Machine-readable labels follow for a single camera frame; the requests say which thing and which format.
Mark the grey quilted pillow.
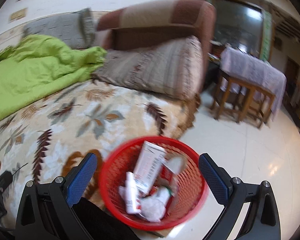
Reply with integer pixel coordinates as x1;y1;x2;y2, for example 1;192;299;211
23;8;95;49

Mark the white spray bottle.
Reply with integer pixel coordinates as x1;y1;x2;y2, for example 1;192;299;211
125;172;141;215

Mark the green quilt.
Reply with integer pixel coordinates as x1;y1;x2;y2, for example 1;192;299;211
0;35;107;120

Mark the large dark glass cabinet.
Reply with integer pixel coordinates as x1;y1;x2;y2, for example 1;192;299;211
205;0;274;61

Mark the white long medicine box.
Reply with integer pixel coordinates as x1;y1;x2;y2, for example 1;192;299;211
133;141;166;196

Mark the leaf pattern fleece blanket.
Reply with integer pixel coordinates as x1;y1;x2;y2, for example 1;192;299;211
0;80;203;221

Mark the white tissue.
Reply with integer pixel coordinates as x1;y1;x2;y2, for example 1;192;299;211
140;197;166;223

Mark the brown sofa armrest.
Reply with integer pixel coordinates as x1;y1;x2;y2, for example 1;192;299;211
94;0;217;90

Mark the wooden stool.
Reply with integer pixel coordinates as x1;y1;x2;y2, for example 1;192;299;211
210;69;276;129

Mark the striped beige pillow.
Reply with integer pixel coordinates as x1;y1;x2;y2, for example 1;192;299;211
91;36;203;100

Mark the cardboard sheet under basket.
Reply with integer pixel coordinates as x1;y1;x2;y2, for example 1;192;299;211
148;227;174;238

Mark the red plastic mesh basket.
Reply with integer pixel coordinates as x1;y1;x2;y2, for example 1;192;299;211
99;136;209;231

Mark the red white torn box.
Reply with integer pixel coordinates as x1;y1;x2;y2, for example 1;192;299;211
158;155;187;187

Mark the table with lilac cloth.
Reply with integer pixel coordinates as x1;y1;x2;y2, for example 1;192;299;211
221;47;286;119

